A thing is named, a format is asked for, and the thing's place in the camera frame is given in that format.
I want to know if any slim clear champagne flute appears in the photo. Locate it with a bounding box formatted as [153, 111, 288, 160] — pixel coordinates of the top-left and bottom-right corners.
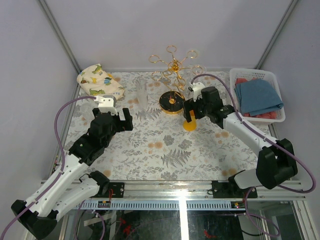
[185, 64, 207, 91]

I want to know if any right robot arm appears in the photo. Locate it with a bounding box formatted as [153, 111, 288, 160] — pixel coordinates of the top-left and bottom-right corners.
[183, 83, 298, 198]

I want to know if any white plastic basket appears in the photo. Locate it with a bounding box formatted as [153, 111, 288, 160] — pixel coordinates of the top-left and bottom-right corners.
[229, 68, 286, 125]

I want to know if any dinosaur print cloth bag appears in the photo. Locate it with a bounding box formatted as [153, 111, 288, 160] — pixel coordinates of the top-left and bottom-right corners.
[76, 63, 125, 100]

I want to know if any floral table mat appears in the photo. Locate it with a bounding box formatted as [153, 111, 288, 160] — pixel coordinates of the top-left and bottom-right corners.
[56, 71, 286, 181]

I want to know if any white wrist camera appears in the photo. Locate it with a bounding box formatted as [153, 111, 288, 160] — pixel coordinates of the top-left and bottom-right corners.
[188, 82, 205, 102]
[94, 95, 118, 116]

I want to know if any blue folded cloth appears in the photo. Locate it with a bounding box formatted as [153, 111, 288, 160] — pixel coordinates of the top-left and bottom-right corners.
[234, 78, 284, 116]

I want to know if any yellow plastic goblet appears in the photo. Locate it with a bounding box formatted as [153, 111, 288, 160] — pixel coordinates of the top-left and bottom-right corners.
[182, 110, 197, 132]

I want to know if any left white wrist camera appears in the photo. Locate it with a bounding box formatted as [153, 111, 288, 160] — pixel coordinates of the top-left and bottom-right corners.
[94, 95, 118, 116]

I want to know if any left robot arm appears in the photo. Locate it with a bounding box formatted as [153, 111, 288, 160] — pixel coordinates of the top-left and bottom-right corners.
[11, 108, 133, 240]

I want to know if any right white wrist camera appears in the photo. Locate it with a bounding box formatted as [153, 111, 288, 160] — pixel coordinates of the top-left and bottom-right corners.
[188, 82, 205, 102]

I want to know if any tall clear flute glass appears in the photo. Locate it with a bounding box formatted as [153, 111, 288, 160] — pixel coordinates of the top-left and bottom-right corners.
[136, 79, 148, 110]

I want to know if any aluminium front rail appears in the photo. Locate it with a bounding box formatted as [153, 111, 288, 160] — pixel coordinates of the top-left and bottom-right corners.
[37, 179, 307, 211]

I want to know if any gold wine glass rack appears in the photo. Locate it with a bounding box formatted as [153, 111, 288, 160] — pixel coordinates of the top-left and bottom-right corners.
[148, 45, 198, 115]

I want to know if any clear glass near left edge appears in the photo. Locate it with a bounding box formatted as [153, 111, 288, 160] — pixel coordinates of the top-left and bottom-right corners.
[80, 99, 97, 122]

